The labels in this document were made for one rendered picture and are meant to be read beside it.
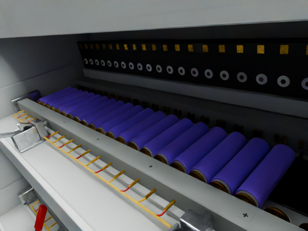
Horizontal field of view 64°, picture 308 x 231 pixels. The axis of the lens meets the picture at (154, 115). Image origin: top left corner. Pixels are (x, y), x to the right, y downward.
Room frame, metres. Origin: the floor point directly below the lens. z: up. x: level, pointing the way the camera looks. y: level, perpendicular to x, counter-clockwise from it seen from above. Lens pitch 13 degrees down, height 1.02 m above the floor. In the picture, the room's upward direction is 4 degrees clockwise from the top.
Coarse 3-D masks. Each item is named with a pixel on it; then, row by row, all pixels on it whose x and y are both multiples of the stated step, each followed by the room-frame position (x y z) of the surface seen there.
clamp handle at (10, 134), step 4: (16, 124) 0.30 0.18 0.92; (20, 124) 0.30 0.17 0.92; (20, 128) 0.30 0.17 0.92; (8, 132) 0.30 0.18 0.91; (12, 132) 0.30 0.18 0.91; (16, 132) 0.30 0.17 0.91; (20, 132) 0.30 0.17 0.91; (0, 136) 0.29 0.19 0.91; (4, 136) 0.29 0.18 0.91; (8, 136) 0.29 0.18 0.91; (12, 136) 0.29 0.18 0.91
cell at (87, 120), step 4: (120, 100) 0.35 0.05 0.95; (112, 104) 0.34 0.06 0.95; (116, 104) 0.34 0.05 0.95; (120, 104) 0.34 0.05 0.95; (104, 108) 0.33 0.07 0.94; (108, 108) 0.33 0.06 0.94; (112, 108) 0.34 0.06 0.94; (116, 108) 0.34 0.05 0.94; (96, 112) 0.33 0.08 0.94; (100, 112) 0.33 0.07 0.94; (104, 112) 0.33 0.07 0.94; (108, 112) 0.33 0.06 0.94; (88, 116) 0.32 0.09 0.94; (92, 116) 0.32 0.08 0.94; (96, 116) 0.32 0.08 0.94; (100, 116) 0.32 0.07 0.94; (84, 120) 0.31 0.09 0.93; (88, 120) 0.31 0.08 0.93; (92, 120) 0.31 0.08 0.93
